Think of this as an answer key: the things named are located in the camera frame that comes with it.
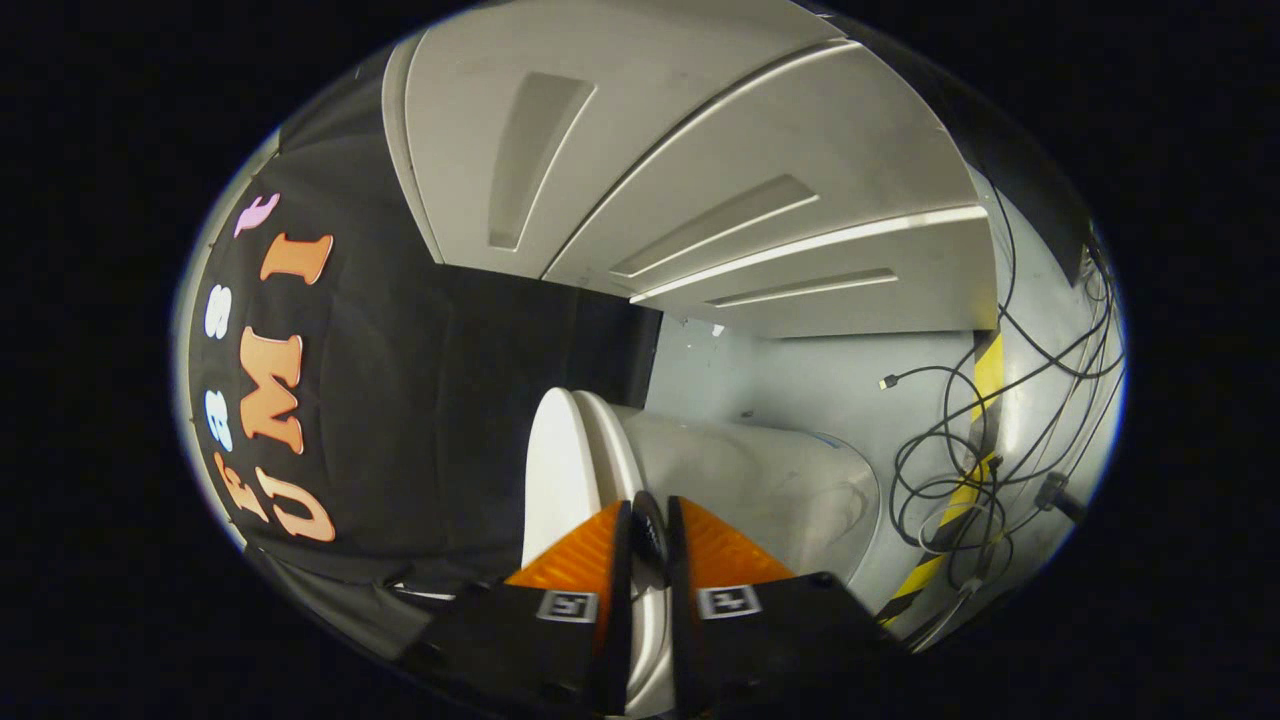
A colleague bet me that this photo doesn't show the tangled black cables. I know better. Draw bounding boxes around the tangled black cables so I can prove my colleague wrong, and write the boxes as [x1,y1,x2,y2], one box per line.
[878,170,1126,651]

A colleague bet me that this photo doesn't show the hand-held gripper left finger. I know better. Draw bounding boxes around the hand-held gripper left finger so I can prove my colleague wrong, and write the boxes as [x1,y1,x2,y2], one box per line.
[398,498,635,719]

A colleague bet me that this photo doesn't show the yellow black floor tape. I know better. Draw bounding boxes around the yellow black floor tape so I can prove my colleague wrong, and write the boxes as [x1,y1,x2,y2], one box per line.
[880,330,1004,626]

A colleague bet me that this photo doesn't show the white toilet lid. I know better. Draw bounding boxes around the white toilet lid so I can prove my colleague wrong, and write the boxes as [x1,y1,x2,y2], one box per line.
[520,388,671,591]

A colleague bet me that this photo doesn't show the black power adapter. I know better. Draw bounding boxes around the black power adapter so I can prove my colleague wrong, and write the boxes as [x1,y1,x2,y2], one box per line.
[1035,472,1086,523]

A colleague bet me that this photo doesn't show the black backdrop cloth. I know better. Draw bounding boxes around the black backdrop cloth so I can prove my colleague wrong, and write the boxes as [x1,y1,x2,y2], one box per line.
[185,10,1096,661]

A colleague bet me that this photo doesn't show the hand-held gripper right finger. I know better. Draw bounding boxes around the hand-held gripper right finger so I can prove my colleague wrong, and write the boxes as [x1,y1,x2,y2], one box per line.
[665,495,906,720]

